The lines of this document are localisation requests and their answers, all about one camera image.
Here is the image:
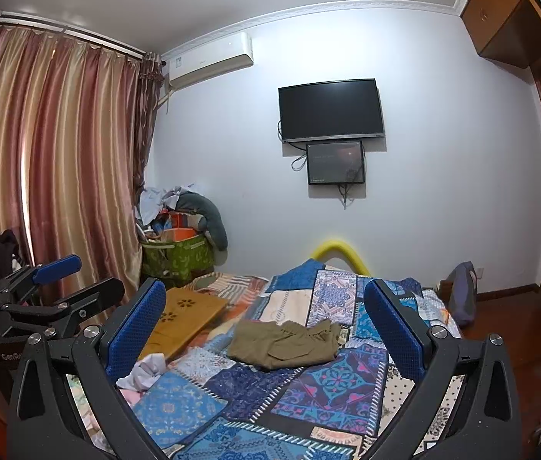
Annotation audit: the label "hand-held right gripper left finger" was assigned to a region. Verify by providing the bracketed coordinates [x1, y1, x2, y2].
[7, 279, 175, 460]

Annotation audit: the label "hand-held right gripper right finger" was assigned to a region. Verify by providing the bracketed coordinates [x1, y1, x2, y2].
[361, 278, 525, 460]

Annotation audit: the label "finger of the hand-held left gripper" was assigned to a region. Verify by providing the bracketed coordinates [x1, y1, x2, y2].
[0, 277, 126, 341]
[4, 255, 82, 298]

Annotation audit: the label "khaki pants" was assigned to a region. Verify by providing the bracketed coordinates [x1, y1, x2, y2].
[226, 320, 343, 371]

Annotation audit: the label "crumpled white cloth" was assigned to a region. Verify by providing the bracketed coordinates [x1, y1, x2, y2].
[116, 352, 166, 391]

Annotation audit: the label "wooden lap tray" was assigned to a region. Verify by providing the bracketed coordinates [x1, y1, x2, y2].
[137, 286, 229, 362]

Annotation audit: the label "dark cloth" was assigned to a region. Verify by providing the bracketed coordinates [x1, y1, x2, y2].
[0, 229, 21, 274]

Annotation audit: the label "grey blue backpack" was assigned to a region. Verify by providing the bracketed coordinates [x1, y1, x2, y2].
[443, 261, 478, 327]

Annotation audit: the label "green storage bag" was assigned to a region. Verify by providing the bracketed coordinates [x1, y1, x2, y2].
[141, 232, 216, 288]

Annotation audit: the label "orange box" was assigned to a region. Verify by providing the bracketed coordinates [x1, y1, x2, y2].
[158, 223, 199, 243]

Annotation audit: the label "yellow foam tube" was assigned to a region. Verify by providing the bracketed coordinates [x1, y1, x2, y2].
[310, 238, 371, 276]

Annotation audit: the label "pile of clothes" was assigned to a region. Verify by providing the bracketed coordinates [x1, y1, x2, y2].
[135, 182, 199, 231]

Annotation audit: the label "grey plush pillow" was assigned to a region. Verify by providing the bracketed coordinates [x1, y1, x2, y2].
[175, 192, 229, 251]

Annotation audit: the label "patchwork blanket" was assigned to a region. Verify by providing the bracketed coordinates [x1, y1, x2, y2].
[66, 259, 465, 460]

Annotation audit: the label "striped pink curtain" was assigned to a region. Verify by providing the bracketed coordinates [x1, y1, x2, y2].
[0, 7, 166, 293]

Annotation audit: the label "white air conditioner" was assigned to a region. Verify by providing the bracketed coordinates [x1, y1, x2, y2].
[161, 32, 255, 91]

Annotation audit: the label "small wall monitor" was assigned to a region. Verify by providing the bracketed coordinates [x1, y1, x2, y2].
[306, 140, 366, 186]

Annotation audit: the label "black wall television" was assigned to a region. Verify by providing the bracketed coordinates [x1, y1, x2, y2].
[277, 78, 386, 145]

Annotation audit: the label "wooden wall cabinet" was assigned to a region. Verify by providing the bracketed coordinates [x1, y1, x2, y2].
[460, 0, 541, 70]

